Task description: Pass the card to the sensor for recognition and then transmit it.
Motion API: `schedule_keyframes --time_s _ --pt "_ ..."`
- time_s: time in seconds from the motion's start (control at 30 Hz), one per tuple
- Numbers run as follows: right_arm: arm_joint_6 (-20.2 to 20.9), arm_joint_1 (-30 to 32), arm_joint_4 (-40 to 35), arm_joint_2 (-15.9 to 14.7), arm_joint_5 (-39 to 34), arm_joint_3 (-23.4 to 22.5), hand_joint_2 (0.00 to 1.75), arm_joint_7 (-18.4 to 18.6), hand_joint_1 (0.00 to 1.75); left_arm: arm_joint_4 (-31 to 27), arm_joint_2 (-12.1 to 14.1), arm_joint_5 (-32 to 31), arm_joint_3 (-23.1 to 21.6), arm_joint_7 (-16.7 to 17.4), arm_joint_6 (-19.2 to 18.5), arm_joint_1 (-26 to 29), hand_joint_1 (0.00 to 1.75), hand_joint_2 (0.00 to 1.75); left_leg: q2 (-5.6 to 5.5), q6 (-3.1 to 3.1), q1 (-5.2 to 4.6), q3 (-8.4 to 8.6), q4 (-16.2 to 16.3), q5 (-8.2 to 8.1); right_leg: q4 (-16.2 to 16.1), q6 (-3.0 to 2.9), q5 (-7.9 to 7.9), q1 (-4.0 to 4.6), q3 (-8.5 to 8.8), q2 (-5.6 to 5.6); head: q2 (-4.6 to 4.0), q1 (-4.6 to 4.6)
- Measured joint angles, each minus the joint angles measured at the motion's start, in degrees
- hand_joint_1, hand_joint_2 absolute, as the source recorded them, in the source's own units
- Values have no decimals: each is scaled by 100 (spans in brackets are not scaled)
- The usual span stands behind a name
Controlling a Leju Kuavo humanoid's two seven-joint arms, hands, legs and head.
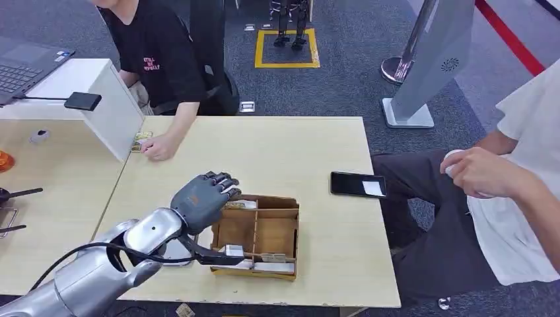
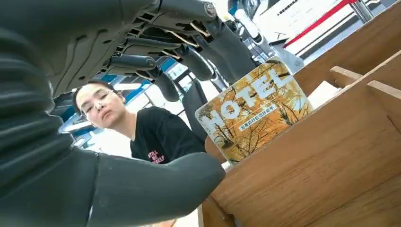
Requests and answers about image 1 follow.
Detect person's hand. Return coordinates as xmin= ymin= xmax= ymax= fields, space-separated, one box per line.
xmin=439 ymin=146 xmax=524 ymax=200
xmin=139 ymin=133 xmax=182 ymax=162

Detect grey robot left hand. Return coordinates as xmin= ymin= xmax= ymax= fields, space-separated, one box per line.
xmin=170 ymin=170 xmax=243 ymax=236

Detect green gold printed card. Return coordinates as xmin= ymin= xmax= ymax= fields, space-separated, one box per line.
xmin=130 ymin=130 xmax=155 ymax=153

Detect small white object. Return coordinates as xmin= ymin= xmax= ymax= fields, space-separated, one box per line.
xmin=443 ymin=149 xmax=496 ymax=199

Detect white card stack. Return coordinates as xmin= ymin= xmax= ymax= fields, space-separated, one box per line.
xmin=225 ymin=199 xmax=258 ymax=211
xmin=254 ymin=262 xmax=296 ymax=274
xmin=217 ymin=259 xmax=254 ymax=270

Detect person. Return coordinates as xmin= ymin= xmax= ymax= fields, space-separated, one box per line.
xmin=87 ymin=0 xmax=240 ymax=162
xmin=370 ymin=59 xmax=560 ymax=304

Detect wooden card box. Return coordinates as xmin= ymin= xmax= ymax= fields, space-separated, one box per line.
xmin=209 ymin=194 xmax=301 ymax=282

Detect black power adapter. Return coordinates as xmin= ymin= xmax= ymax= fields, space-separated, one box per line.
xmin=63 ymin=91 xmax=103 ymax=112

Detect pale wooden desk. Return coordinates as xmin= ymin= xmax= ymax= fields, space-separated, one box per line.
xmin=0 ymin=119 xmax=133 ymax=297
xmin=94 ymin=116 xmax=402 ymax=309

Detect black office chair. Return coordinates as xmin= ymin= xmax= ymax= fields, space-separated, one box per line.
xmin=189 ymin=0 xmax=241 ymax=118

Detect small white round gadget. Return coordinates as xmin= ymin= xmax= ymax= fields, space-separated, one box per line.
xmin=28 ymin=127 xmax=52 ymax=146

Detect grey kiosk stand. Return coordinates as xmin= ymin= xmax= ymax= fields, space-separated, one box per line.
xmin=382 ymin=0 xmax=477 ymax=130

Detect black smartphone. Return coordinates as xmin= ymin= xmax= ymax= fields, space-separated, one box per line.
xmin=330 ymin=170 xmax=388 ymax=200

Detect yellow floor tape square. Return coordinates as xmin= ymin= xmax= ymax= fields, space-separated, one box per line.
xmin=254 ymin=28 xmax=322 ymax=69

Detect orange round object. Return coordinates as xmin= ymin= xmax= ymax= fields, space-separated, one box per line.
xmin=0 ymin=150 xmax=17 ymax=173

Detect dark grey laptop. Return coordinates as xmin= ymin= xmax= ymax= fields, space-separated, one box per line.
xmin=0 ymin=36 xmax=77 ymax=107

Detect black humanoid robot legs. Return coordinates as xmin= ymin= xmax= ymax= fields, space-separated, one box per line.
xmin=268 ymin=0 xmax=313 ymax=52

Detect black camera bracket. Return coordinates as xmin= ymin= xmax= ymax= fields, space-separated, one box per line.
xmin=176 ymin=233 xmax=246 ymax=267

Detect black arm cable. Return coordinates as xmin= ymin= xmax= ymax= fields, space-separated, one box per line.
xmin=28 ymin=241 xmax=194 ymax=293

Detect thin black adapter cable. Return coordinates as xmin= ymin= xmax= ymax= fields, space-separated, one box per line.
xmin=12 ymin=94 xmax=67 ymax=102

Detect chrome stanchion post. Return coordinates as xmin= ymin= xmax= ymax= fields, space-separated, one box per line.
xmin=380 ymin=0 xmax=438 ymax=86

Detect black handled tool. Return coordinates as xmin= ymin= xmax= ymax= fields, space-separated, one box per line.
xmin=0 ymin=187 xmax=45 ymax=205

